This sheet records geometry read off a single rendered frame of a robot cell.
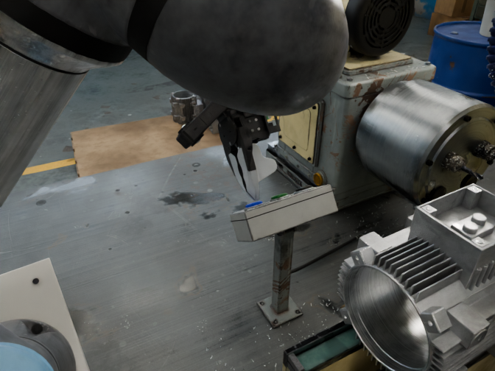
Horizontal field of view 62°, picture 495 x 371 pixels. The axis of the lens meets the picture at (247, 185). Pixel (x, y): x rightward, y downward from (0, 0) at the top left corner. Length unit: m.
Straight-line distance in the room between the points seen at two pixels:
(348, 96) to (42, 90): 0.77
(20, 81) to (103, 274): 0.75
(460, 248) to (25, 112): 0.49
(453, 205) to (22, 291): 0.62
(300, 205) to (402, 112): 0.34
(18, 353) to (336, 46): 0.37
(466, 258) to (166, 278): 0.62
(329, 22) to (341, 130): 0.77
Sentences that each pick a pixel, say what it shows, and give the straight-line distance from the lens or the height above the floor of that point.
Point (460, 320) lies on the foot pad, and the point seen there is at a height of 1.07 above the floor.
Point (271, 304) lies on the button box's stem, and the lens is 0.88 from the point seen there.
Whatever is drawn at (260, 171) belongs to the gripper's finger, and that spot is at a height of 1.12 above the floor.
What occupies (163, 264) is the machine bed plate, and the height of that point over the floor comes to 0.80.
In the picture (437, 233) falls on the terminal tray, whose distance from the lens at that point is 0.60.
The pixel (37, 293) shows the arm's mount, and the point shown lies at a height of 1.03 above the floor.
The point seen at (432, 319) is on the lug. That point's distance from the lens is 0.55.
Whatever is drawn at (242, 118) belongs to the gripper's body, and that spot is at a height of 1.20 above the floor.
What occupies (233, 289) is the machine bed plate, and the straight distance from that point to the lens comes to 0.92.
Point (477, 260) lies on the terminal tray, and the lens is 0.58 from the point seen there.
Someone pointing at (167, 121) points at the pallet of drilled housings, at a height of 0.15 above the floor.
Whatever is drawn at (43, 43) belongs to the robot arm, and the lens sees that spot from 0.26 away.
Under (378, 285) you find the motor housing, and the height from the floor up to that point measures 0.98.
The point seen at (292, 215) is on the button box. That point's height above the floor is 1.06.
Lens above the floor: 1.48
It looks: 34 degrees down
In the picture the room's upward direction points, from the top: straight up
